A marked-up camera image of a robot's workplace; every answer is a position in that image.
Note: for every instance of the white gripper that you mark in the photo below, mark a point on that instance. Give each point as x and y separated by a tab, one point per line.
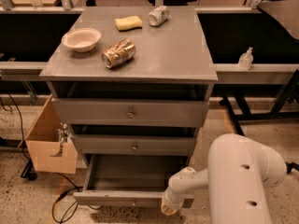
171	201

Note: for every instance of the grey bottom drawer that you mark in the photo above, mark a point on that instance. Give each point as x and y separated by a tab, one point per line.
127	180

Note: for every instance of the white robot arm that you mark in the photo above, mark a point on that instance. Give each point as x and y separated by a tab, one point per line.
238	170

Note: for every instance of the grey middle drawer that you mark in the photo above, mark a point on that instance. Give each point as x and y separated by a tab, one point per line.
134	140

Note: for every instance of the grey drawer cabinet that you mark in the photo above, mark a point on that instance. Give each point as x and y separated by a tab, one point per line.
172	61

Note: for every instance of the black caster wheel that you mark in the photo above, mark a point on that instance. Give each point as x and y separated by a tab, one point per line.
292	165

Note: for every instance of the wooden side box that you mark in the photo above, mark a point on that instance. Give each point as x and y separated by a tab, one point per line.
47	151

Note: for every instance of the gold crushed soda can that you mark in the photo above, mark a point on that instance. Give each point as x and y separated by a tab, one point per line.
119	53

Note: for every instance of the clear sanitizer pump bottle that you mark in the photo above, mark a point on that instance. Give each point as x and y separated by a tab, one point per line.
245	60

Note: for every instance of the white paper bowl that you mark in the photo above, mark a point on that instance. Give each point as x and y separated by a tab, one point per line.
81	39

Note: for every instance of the yellow sponge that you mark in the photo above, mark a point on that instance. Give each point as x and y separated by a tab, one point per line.
128	23

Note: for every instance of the silver soda can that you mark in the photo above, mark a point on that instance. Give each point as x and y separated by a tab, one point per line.
158	16

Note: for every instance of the dark desk top corner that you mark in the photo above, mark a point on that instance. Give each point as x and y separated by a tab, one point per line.
285	12

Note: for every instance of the black table leg frame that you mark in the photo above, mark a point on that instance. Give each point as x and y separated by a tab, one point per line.
233	98

